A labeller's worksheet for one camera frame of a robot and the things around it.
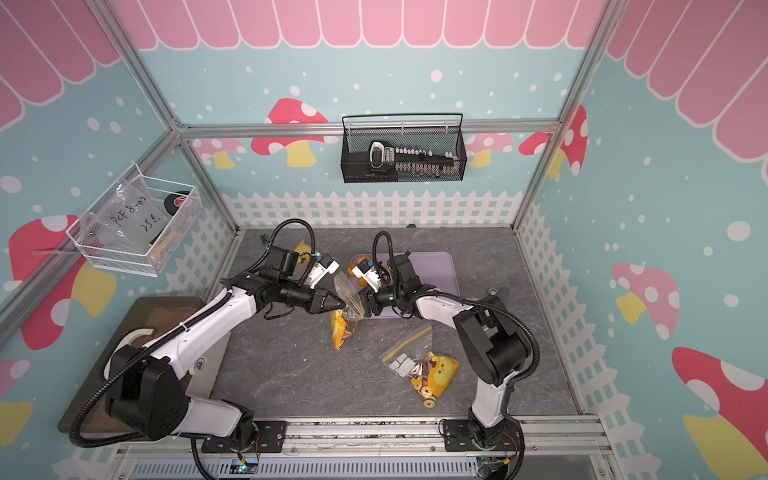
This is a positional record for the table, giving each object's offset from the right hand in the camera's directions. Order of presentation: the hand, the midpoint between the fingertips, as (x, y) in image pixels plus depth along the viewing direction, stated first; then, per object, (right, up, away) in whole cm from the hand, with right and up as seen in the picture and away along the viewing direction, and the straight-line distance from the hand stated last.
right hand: (348, 305), depth 84 cm
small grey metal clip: (+46, +2, +16) cm, 49 cm away
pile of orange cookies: (+1, +11, -6) cm, 12 cm away
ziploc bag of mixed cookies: (0, -3, -6) cm, 7 cm away
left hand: (-1, 0, -7) cm, 7 cm away
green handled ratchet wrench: (-38, +20, +32) cm, 54 cm away
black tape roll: (-47, +28, -3) cm, 55 cm away
